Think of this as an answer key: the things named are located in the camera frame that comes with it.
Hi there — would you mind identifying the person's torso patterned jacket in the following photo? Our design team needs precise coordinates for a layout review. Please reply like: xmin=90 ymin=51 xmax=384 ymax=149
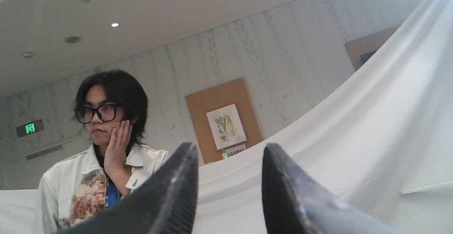
xmin=30 ymin=144 xmax=170 ymax=234

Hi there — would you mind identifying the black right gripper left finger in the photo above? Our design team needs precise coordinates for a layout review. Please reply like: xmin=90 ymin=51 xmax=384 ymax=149
xmin=59 ymin=142 xmax=199 ymax=234

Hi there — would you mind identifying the person's left hand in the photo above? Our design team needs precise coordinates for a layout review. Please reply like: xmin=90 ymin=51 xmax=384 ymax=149
xmin=104 ymin=120 xmax=132 ymax=179

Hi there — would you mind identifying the brown wall panel right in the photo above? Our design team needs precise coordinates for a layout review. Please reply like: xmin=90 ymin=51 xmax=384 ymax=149
xmin=344 ymin=25 xmax=400 ymax=71

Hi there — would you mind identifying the framed botanical picture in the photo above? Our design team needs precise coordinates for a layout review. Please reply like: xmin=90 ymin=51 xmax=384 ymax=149
xmin=185 ymin=78 xmax=263 ymax=164

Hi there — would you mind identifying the white backdrop cloth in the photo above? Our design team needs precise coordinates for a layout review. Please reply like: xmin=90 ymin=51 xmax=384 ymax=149
xmin=0 ymin=0 xmax=453 ymax=234

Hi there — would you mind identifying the green exit sign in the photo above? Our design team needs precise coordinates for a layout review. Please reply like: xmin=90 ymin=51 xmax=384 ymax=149
xmin=16 ymin=119 xmax=44 ymax=138

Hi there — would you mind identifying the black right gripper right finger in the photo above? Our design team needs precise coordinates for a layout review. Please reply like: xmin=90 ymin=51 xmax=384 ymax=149
xmin=262 ymin=143 xmax=401 ymax=234

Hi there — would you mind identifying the person's head with glasses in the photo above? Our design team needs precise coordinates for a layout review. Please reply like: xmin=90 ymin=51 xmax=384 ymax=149
xmin=73 ymin=69 xmax=148 ymax=145

